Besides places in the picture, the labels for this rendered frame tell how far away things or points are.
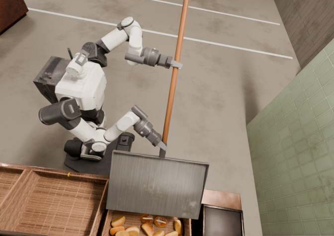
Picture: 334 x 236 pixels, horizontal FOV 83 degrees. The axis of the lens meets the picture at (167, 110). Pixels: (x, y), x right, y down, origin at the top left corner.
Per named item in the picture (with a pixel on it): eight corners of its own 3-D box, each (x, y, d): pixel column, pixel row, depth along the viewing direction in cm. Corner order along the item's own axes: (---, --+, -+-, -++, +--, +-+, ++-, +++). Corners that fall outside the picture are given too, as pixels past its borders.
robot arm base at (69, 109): (49, 132, 95) (33, 114, 89) (63, 116, 105) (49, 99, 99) (73, 126, 91) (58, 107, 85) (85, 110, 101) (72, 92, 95)
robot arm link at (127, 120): (135, 121, 98) (120, 135, 103) (141, 115, 106) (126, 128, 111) (126, 113, 97) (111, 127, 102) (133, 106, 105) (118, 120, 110)
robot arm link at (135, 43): (139, 61, 101) (140, 47, 109) (141, 47, 94) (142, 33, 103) (126, 60, 99) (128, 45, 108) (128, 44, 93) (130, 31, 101)
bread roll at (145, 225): (140, 225, 133) (147, 219, 136) (140, 227, 138) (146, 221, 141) (150, 237, 129) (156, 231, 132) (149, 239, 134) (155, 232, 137)
